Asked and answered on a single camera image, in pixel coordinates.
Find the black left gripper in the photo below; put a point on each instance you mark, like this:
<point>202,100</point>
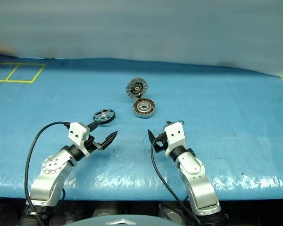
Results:
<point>91,143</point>

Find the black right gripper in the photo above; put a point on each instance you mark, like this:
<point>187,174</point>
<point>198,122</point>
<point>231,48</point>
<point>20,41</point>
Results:
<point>160,143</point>

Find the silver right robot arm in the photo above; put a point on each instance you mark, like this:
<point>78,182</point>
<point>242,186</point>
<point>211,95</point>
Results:
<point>195,179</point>

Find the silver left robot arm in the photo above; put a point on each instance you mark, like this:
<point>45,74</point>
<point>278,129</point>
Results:
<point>52,164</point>

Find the silver motor housing copper coils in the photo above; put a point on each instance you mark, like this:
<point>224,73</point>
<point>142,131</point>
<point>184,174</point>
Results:
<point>143,107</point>

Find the round motor rotor disc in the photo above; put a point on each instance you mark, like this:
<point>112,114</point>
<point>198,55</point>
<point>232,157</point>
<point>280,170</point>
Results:
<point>136,87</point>

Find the blue plastic table cover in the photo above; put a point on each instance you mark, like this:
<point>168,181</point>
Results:
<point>202,141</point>

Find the dark rounded shape grey disc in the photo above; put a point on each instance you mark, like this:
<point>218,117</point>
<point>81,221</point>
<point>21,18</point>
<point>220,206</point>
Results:
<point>106,212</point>
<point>172,213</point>

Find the grey robot torso with emblem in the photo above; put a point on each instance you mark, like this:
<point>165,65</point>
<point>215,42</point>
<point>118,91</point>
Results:
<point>120,221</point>

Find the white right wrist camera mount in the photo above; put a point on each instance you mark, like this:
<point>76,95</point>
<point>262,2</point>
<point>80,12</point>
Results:
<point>175,134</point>

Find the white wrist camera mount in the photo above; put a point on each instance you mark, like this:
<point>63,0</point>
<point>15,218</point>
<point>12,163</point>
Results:
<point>77,131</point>
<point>175,134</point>

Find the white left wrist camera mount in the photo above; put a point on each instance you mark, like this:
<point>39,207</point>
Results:
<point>77,131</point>

